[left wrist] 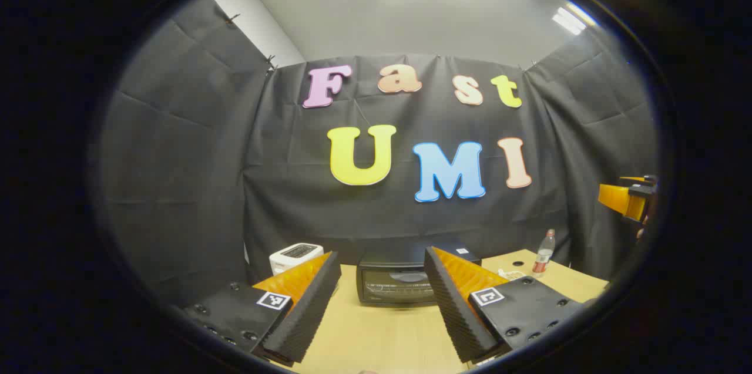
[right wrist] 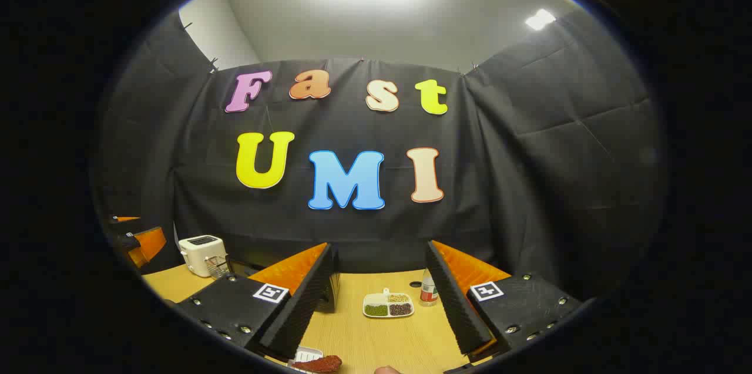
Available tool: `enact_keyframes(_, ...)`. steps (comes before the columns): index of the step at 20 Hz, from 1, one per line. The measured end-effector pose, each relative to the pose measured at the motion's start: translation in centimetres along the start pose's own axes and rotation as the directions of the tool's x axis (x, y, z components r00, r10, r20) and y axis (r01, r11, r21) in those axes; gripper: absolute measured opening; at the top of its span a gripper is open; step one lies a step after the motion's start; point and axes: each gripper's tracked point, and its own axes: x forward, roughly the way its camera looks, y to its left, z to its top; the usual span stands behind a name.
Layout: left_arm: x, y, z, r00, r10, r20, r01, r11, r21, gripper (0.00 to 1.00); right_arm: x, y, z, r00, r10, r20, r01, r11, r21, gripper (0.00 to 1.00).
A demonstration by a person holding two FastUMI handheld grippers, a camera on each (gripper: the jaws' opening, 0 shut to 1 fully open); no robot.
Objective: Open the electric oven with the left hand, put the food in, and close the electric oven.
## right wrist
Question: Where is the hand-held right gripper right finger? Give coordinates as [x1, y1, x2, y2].
[426, 240, 582, 363]

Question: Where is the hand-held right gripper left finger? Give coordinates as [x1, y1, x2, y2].
[174, 243, 340, 361]

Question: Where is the black electric oven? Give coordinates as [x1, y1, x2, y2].
[228, 257, 340, 313]

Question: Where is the red meat piece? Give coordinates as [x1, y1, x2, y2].
[292, 355, 343, 373]

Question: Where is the clear bottle with red label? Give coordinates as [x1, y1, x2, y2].
[419, 269, 439, 307]

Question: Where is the white ribbed tray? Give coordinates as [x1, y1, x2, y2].
[288, 347, 324, 369]

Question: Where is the white toaster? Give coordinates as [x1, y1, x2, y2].
[178, 235, 230, 278]

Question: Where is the white divided bean plate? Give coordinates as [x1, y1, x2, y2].
[362, 288, 415, 319]

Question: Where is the small ceiling light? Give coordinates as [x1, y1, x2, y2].
[525, 8, 557, 31]

